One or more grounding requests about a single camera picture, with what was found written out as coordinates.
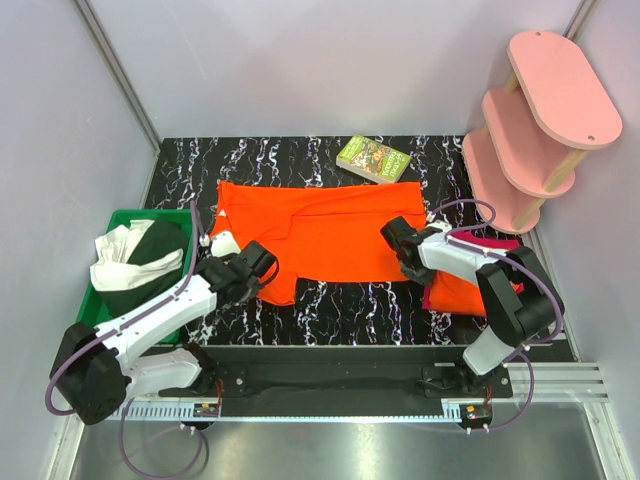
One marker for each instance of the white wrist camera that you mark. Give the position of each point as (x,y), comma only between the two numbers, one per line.
(439,227)
(223,244)

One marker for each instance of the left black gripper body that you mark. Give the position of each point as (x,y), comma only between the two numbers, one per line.
(252,287)

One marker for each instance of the folded magenta t shirt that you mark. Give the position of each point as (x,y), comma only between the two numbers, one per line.
(486,242)

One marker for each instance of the pink three-tier shelf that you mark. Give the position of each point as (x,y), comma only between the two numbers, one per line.
(538,128)

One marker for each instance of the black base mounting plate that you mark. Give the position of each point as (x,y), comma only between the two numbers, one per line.
(291,405)

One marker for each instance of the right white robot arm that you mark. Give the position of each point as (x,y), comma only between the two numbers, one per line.
(518,297)

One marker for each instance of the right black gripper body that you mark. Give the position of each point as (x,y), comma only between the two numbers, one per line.
(423,276)

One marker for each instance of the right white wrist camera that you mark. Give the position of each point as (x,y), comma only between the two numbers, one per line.
(439,227)

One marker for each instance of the white t shirt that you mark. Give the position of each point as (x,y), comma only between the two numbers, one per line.
(129,258)

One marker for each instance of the orange t shirt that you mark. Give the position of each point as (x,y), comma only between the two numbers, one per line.
(330,235)
(450,294)

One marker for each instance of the green paperback book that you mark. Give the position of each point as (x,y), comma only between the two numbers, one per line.
(372,160)

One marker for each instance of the folded orange t shirt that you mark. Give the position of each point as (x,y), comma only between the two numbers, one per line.
(450,294)

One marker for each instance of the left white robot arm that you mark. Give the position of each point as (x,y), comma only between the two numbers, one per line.
(99,369)

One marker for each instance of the dark green t shirt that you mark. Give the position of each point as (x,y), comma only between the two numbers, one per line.
(121,302)

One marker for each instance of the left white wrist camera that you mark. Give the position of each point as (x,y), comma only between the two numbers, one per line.
(223,244)

